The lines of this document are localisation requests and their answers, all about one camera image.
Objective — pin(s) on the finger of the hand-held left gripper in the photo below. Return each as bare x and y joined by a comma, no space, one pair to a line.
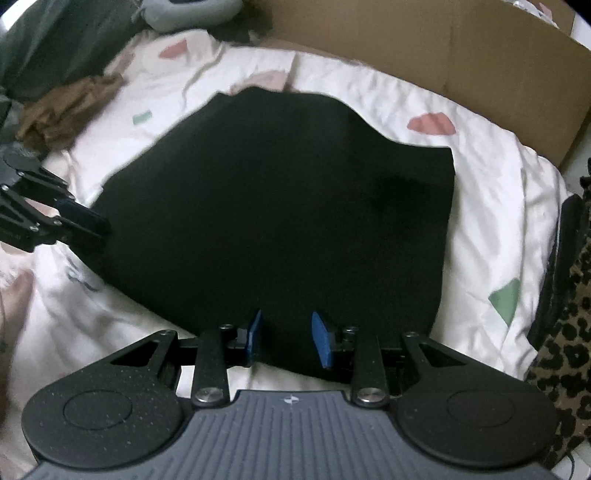
87,217
69,232

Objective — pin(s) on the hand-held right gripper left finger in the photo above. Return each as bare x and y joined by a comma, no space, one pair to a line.
254,334

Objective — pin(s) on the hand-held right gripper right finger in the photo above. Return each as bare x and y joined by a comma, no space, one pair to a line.
323,339

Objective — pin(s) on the black bear-print pants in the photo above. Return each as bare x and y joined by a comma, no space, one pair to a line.
277,207

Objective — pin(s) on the brown crumpled cloth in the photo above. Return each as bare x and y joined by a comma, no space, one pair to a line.
60,110

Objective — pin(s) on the dark green cushion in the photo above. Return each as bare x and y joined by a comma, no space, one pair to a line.
55,46

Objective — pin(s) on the white printed bed sheet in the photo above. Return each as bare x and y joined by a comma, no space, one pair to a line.
485,207

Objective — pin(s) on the grey neck pillow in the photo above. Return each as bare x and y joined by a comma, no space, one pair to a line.
184,16

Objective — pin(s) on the leopard print cloth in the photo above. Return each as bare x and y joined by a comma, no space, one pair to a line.
568,346

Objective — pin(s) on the cardboard box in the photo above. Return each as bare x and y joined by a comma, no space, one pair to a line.
438,55

